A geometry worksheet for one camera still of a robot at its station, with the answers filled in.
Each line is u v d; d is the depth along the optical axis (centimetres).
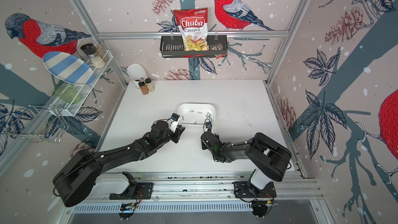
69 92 65
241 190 73
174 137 76
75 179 41
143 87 110
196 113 103
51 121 67
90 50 78
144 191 73
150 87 113
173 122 73
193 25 80
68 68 71
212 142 69
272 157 46
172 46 95
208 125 80
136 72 113
